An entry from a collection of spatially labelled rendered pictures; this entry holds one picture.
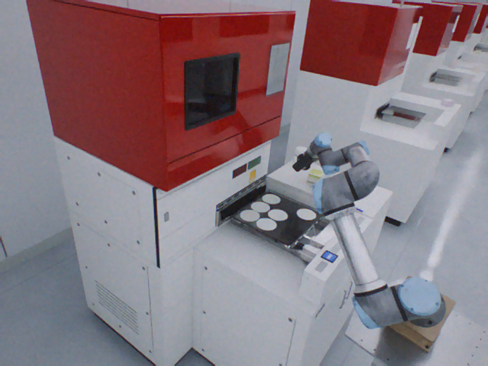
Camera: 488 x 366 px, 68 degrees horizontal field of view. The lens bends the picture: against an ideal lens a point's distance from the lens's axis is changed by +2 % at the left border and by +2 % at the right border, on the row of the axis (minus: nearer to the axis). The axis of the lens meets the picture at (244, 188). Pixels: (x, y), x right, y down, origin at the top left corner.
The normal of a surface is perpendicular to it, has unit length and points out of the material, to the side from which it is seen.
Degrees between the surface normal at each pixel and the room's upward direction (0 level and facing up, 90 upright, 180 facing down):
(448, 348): 0
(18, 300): 0
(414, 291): 38
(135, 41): 90
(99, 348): 0
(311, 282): 90
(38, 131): 90
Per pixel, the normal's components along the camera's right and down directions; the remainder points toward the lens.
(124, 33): -0.58, 0.36
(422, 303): -0.31, -0.45
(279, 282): 0.07, -0.86
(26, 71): 0.81, 0.35
